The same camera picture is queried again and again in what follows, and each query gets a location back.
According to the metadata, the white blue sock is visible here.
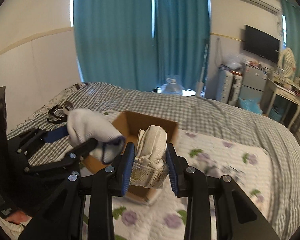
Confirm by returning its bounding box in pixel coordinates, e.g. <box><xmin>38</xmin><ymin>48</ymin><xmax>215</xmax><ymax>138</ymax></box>
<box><xmin>66</xmin><ymin>108</ymin><xmax>126</xmax><ymax>164</ymax></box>

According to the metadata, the cream lace cloth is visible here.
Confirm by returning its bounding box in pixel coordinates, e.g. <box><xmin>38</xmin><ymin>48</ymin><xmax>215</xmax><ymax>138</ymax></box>
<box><xmin>130</xmin><ymin>125</ymin><xmax>168</xmax><ymax>190</ymax></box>

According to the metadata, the left hand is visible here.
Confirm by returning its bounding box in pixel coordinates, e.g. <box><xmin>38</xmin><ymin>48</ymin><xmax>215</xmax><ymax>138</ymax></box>
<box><xmin>5</xmin><ymin>210</ymin><xmax>32</xmax><ymax>226</ymax></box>

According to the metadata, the grey checked bed sheet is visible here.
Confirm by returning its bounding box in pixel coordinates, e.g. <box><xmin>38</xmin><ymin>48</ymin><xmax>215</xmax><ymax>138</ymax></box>
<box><xmin>8</xmin><ymin>82</ymin><xmax>300</xmax><ymax>239</ymax></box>

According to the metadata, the clear water bottle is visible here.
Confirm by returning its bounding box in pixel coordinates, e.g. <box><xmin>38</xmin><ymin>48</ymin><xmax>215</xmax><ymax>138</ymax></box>
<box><xmin>161</xmin><ymin>74</ymin><xmax>184</xmax><ymax>95</ymax></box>

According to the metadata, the blue plastic bag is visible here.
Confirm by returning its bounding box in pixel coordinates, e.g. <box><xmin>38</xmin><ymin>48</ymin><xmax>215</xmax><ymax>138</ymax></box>
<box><xmin>238</xmin><ymin>98</ymin><xmax>262</xmax><ymax>115</ymax></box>

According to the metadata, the white storage cabinet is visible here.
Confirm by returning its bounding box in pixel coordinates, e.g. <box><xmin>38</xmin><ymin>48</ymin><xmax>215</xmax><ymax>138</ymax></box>
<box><xmin>216</xmin><ymin>65</ymin><xmax>243</xmax><ymax>106</ymax></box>

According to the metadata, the grey mini fridge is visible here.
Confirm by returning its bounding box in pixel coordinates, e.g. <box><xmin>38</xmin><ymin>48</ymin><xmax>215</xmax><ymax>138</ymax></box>
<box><xmin>239</xmin><ymin>64</ymin><xmax>268</xmax><ymax>103</ymax></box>

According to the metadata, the white dressing table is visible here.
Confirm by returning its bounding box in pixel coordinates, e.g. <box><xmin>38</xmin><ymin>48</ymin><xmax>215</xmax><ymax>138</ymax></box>
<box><xmin>260</xmin><ymin>79</ymin><xmax>300</xmax><ymax>129</ymax></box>

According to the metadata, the teal window curtain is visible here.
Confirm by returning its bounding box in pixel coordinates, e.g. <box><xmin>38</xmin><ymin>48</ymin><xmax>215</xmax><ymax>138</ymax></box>
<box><xmin>74</xmin><ymin>0</ymin><xmax>211</xmax><ymax>91</ymax></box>

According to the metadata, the white oval mirror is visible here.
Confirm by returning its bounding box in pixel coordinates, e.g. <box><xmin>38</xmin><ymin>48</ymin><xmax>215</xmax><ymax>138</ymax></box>
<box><xmin>277</xmin><ymin>47</ymin><xmax>296</xmax><ymax>79</ymax></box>

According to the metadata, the teal side curtain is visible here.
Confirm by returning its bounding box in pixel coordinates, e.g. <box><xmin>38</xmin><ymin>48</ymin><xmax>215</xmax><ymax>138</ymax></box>
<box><xmin>281</xmin><ymin>0</ymin><xmax>300</xmax><ymax>76</ymax></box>

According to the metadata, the black wall television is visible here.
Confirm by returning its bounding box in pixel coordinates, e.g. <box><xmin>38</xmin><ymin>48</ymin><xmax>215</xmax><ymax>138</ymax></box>
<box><xmin>243</xmin><ymin>25</ymin><xmax>280</xmax><ymax>63</ymax></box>

